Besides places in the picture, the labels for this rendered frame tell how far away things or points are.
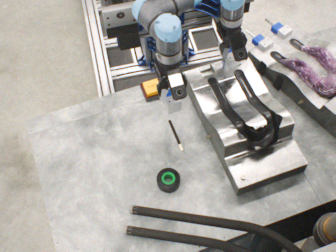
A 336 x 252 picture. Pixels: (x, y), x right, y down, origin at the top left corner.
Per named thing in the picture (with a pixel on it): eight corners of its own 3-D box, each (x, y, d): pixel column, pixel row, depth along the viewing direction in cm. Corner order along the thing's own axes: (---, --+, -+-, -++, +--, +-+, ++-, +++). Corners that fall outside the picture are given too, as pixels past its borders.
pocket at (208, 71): (197, 74, 173) (198, 68, 170) (210, 70, 174) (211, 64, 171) (202, 82, 171) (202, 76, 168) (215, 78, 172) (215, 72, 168)
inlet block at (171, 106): (156, 87, 164) (155, 77, 159) (169, 83, 165) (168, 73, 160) (168, 114, 157) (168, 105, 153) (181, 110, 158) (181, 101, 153)
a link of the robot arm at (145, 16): (159, 5, 143) (179, 25, 138) (130, 20, 140) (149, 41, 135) (158, -14, 136) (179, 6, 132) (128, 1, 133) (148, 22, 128)
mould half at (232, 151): (184, 86, 177) (184, 64, 165) (243, 68, 181) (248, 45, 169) (236, 196, 152) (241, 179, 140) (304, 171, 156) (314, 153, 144)
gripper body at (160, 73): (175, 67, 152) (175, 42, 142) (184, 85, 148) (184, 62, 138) (154, 73, 151) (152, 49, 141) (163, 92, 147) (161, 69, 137)
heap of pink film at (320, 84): (275, 64, 174) (279, 50, 167) (306, 43, 179) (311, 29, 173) (325, 106, 163) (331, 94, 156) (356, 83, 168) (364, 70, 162)
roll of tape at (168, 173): (154, 190, 154) (154, 185, 151) (161, 170, 158) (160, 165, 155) (176, 195, 152) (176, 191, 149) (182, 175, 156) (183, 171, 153)
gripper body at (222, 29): (235, 25, 162) (236, 4, 151) (245, 43, 159) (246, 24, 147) (215, 32, 162) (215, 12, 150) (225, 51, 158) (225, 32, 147)
